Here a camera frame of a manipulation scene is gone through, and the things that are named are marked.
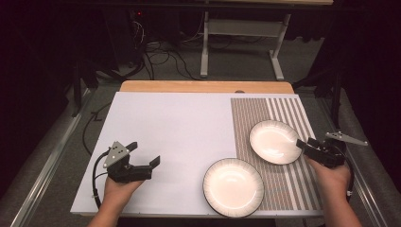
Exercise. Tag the person's left hand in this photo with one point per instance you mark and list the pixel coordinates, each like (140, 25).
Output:
(121, 194)

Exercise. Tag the white metal stand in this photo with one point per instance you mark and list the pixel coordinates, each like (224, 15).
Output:
(242, 27)

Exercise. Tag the white board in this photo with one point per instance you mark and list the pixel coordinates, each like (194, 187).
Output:
(173, 126)

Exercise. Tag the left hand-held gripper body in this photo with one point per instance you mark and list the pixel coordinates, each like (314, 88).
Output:
(118, 154)

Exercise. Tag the person's right hand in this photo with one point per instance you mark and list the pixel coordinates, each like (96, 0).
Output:
(331, 183)

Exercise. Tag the wooden table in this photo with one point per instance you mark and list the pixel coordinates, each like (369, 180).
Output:
(189, 86)

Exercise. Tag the black metal stand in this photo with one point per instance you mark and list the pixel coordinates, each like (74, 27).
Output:
(336, 94)
(77, 88)

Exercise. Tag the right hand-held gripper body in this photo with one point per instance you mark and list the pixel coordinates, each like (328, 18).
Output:
(329, 154)

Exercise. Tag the dark computer tower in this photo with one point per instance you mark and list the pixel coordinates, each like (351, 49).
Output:
(123, 34)

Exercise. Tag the white plate with dark rim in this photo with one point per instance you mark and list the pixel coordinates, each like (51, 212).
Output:
(274, 142)
(233, 187)

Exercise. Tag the grey striped placemat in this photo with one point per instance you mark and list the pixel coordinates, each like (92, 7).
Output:
(249, 126)

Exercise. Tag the aluminium floor rail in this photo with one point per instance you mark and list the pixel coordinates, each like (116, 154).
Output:
(47, 164)
(365, 176)

